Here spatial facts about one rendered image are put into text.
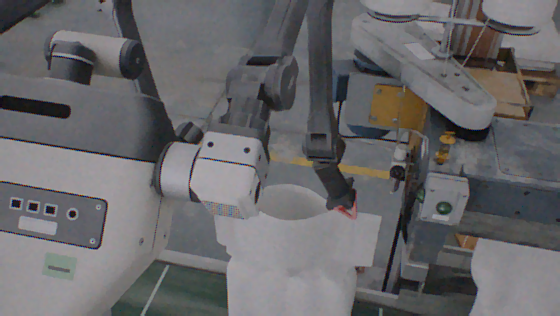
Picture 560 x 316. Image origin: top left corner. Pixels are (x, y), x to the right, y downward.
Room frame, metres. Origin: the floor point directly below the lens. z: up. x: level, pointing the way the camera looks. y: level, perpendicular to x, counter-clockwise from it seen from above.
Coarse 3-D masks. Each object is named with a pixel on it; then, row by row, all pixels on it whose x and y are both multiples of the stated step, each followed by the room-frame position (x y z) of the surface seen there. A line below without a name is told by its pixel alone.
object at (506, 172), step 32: (512, 128) 0.91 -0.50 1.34; (544, 128) 0.91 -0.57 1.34; (416, 160) 0.96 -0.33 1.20; (448, 160) 0.79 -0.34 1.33; (480, 160) 0.79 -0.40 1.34; (512, 160) 0.79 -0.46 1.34; (544, 160) 0.80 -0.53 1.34; (480, 192) 0.74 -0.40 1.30; (512, 192) 0.73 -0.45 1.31; (544, 192) 0.72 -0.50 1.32; (416, 224) 0.76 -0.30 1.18; (448, 224) 0.74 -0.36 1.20; (416, 256) 0.75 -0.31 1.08
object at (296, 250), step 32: (288, 192) 1.05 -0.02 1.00; (224, 224) 1.01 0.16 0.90; (256, 224) 0.94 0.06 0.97; (288, 224) 0.91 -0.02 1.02; (320, 224) 0.93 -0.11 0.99; (352, 224) 0.95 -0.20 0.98; (256, 256) 0.95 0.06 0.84; (288, 256) 0.91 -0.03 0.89; (320, 256) 0.94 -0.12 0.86; (352, 256) 0.94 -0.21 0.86; (256, 288) 0.91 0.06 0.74; (288, 288) 0.90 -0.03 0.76; (320, 288) 0.89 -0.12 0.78; (352, 288) 0.91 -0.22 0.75
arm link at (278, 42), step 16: (288, 0) 0.91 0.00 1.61; (304, 0) 0.94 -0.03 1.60; (272, 16) 0.88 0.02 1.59; (288, 16) 0.87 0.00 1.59; (304, 16) 0.92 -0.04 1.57; (272, 32) 0.83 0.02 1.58; (288, 32) 0.84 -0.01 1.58; (256, 48) 0.80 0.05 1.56; (272, 48) 0.79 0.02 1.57; (288, 48) 0.82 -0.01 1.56; (240, 64) 0.79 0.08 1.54; (256, 64) 0.81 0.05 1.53; (272, 64) 0.75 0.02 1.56; (288, 64) 0.76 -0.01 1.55; (272, 80) 0.71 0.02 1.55; (288, 80) 0.74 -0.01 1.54; (272, 96) 0.70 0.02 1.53; (288, 96) 0.72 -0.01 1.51
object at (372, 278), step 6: (360, 270) 1.58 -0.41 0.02; (366, 270) 1.58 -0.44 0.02; (372, 270) 1.58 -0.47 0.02; (378, 270) 1.58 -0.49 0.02; (384, 270) 1.58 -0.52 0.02; (390, 270) 1.59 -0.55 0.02; (360, 276) 1.54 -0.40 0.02; (366, 276) 1.54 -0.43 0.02; (372, 276) 1.55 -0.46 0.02; (378, 276) 1.55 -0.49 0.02; (384, 276) 1.55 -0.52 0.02; (360, 282) 1.51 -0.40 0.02; (366, 282) 1.51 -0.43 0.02; (372, 282) 1.51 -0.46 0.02; (378, 282) 1.51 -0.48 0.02; (366, 288) 1.47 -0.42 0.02; (372, 288) 1.47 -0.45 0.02; (378, 288) 1.48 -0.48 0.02
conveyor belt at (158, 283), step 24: (144, 288) 1.16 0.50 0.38; (168, 288) 1.17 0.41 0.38; (192, 288) 1.17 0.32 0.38; (216, 288) 1.17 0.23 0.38; (120, 312) 1.06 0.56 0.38; (144, 312) 1.06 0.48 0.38; (168, 312) 1.06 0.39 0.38; (192, 312) 1.07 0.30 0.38; (216, 312) 1.07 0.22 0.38; (360, 312) 1.09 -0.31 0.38; (384, 312) 1.09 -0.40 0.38
